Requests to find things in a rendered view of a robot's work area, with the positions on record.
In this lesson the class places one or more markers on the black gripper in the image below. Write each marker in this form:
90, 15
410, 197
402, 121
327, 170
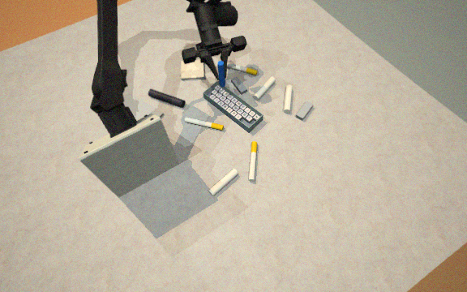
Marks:
211, 40

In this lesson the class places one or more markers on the blue stylus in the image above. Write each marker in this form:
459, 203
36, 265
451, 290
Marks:
221, 72

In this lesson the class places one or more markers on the cream sticky note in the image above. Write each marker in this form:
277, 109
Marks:
193, 70

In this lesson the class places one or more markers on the black cylinder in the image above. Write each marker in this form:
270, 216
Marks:
166, 98

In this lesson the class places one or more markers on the grey keyboard with white letter keys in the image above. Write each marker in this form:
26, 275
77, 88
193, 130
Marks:
233, 106

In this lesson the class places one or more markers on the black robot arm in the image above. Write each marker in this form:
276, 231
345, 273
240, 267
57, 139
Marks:
109, 81

